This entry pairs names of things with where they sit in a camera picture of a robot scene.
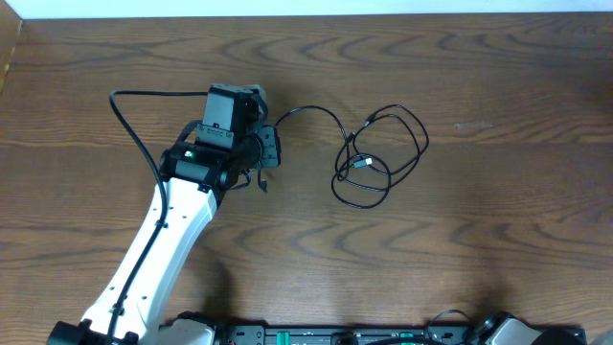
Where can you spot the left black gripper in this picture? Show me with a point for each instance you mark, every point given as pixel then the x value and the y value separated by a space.
pixel 273 155

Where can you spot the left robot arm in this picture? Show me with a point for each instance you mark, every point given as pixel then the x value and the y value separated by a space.
pixel 192 178

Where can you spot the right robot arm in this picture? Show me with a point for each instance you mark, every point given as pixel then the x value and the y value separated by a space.
pixel 503 328

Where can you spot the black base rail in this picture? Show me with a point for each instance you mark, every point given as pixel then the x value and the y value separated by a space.
pixel 364 335

